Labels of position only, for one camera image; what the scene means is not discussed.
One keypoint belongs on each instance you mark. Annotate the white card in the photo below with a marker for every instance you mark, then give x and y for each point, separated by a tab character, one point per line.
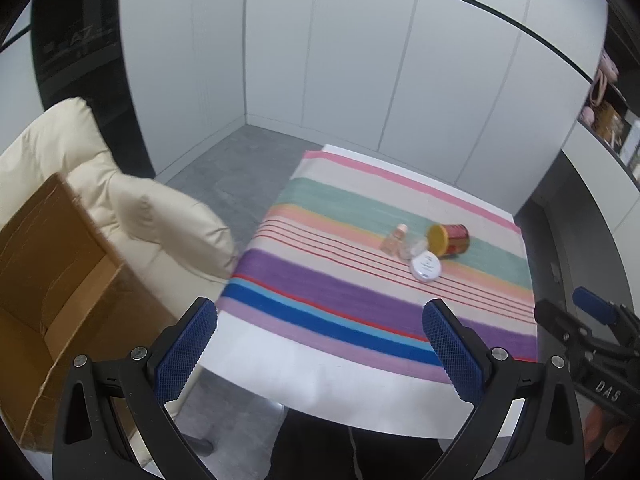
632	147

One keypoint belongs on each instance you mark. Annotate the black glass panel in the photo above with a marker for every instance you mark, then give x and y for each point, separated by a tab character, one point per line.
75	60

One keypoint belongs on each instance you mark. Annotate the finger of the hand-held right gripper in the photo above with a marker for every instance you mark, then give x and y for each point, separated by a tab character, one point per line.
552	315
592	305

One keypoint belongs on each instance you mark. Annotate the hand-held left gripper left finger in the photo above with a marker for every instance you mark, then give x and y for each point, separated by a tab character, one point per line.
187	350

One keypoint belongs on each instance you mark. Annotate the red and gold can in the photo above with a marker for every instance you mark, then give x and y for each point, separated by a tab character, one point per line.
452	240

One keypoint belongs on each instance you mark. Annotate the pink cosmetic bottle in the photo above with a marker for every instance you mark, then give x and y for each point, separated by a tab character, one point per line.
395	240

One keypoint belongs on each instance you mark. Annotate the cream padded chair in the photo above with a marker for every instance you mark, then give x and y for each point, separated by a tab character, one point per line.
150	210

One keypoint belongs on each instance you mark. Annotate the large pink plush toy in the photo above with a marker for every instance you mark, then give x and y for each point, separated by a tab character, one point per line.
604	72

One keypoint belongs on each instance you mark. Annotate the striped colourful cloth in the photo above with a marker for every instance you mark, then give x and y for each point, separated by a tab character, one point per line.
350	200

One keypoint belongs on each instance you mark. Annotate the person's right hand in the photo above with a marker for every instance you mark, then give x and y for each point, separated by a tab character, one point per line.
607	440

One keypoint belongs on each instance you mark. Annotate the small clear bottle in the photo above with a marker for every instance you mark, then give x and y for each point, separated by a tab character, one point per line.
415	249

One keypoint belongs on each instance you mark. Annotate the small pink plush toy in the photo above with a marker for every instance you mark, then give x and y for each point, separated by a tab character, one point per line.
588	115

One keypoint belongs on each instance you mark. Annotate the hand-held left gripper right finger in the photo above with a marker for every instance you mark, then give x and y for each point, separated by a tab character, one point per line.
452	355

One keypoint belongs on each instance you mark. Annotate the white round compact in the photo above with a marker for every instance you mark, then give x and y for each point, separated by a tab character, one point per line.
426	266

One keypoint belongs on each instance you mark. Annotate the brown cardboard box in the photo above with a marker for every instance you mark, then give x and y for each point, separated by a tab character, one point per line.
30	240

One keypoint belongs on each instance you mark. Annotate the wall shelf niche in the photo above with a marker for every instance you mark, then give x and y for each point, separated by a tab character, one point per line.
612	110

